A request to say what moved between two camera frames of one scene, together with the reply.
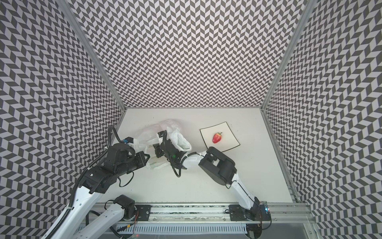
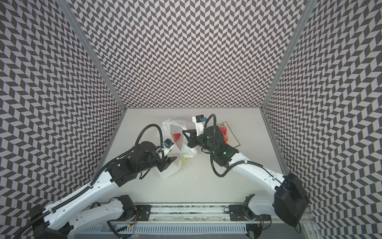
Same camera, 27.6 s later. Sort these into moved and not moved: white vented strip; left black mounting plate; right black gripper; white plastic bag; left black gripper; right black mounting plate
Moved: left black gripper; white plastic bag; right black gripper
Not moved: white vented strip; left black mounting plate; right black mounting plate
